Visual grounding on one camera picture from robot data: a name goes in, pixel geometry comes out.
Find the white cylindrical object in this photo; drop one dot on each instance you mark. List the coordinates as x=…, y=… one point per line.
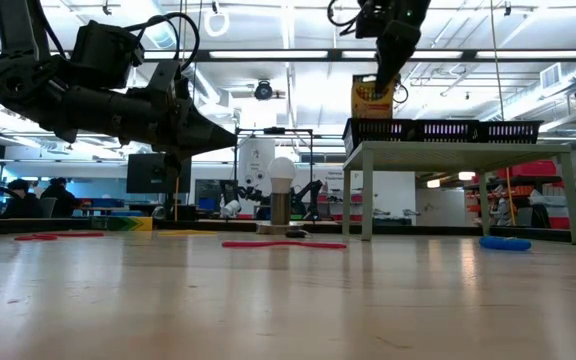
x=231, y=209

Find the Crayola crayon box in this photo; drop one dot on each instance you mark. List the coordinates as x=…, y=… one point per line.
x=128, y=223
x=368, y=105

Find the black computer monitor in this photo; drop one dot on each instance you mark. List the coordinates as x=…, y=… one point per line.
x=143, y=175

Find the black storage rack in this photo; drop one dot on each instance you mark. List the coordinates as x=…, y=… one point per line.
x=518, y=179

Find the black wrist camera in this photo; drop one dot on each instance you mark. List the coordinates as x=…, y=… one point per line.
x=165, y=80
x=368, y=22

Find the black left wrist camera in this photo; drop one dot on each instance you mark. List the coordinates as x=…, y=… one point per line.
x=165, y=80

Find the black coil wristband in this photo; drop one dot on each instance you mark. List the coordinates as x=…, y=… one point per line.
x=298, y=234

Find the brass lamp with white bulb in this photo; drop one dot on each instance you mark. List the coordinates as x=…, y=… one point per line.
x=281, y=172

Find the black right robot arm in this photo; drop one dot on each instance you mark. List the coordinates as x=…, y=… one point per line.
x=393, y=10

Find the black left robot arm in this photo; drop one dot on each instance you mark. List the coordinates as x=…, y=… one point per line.
x=28, y=85

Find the white ceiling vent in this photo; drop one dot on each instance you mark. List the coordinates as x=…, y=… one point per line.
x=551, y=76

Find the black table edge rail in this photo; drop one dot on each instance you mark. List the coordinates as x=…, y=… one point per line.
x=418, y=230

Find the silver ventilation duct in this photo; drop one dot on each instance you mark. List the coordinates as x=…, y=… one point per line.
x=533, y=100
x=203, y=85

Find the black background robot arm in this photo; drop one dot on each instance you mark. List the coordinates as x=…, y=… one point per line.
x=250, y=194
x=310, y=192

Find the green perforated metal shelf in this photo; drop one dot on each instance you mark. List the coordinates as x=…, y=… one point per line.
x=448, y=150

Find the yellow rubber band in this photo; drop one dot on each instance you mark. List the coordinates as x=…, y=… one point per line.
x=183, y=232

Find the red storage bins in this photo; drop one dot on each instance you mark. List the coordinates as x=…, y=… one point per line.
x=533, y=169

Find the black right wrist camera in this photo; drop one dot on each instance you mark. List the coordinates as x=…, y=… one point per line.
x=368, y=22

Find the blue coil wristband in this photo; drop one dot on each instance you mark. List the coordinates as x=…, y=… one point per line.
x=505, y=244

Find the black slotted plastic basket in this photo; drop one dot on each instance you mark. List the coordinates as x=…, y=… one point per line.
x=378, y=131
x=510, y=132
x=445, y=131

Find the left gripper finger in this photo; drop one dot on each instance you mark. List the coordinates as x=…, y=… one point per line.
x=205, y=125
x=208, y=144

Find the black overhead camera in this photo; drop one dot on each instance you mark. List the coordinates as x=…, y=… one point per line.
x=263, y=91

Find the black horizontal frame bar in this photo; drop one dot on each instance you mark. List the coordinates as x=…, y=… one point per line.
x=335, y=55

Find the red rubber band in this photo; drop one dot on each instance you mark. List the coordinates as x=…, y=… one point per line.
x=278, y=244
x=35, y=237

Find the person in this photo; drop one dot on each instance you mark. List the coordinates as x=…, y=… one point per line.
x=20, y=202
x=63, y=197

